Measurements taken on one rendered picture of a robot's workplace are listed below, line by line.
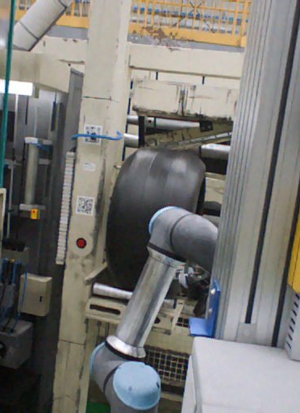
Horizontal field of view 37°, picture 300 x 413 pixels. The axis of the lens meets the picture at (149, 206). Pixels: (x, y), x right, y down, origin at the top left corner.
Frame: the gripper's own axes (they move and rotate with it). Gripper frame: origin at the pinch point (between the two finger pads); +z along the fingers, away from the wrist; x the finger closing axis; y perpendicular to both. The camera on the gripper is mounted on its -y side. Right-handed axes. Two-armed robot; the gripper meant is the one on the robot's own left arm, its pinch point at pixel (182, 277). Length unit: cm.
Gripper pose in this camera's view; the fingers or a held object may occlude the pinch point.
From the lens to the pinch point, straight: 166.3
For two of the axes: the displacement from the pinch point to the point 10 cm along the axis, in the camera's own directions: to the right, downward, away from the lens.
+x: -8.8, 2.9, -3.8
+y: -1.2, -9.0, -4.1
